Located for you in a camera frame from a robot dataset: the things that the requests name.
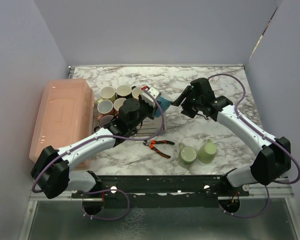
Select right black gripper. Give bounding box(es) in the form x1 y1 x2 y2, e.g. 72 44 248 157
172 85 204 118

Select blue mug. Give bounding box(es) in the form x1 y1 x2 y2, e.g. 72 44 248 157
153 93 173 118

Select yellow mug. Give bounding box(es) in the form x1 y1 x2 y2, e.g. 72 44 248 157
131 86 143 100

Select light pink mug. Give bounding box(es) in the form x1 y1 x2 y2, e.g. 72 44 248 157
113 98 126 114

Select black glossy mug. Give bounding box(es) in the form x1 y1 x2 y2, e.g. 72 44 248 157
115 84 136 99

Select salmon pink mug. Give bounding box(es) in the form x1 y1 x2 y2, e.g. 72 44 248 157
97 99 115 122

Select yellow-green faceted mug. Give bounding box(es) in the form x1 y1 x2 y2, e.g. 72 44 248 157
97 86 117 104

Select lilac wavy-pattern mug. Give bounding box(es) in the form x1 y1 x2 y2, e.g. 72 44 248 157
99 115 114 128

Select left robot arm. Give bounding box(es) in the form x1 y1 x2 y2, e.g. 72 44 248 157
31 93 162 199

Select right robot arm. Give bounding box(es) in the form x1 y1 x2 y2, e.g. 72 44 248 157
172 78 291 196

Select pale green upright mug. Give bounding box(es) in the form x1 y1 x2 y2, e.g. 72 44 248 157
178 142 197 165

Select green tilted mug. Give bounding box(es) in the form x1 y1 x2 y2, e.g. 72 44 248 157
197 139 217 164

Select silver metal tray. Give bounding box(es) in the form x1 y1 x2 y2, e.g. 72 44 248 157
132 116 162 138

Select orange black pliers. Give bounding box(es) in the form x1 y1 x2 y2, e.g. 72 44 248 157
142 139 175 159

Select pink plastic storage box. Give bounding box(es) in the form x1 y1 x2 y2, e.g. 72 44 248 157
29 78 95 162

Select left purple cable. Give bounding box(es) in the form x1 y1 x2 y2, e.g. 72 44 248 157
31 88 165 221

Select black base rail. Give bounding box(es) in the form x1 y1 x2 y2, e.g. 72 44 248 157
67 171 255 209

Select aluminium frame rail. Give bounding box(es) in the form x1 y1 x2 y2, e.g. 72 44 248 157
248 182 294 198

